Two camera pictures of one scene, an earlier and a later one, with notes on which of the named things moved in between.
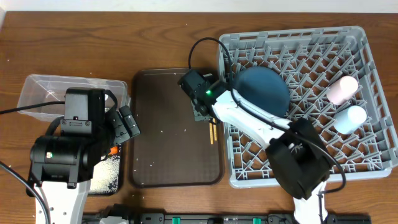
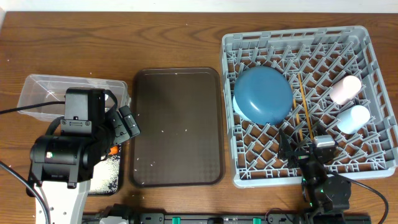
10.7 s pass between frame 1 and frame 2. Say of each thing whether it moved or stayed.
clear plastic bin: stayed
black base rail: stayed
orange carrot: stayed
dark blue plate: stayed
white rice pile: stayed
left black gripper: stayed
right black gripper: moved
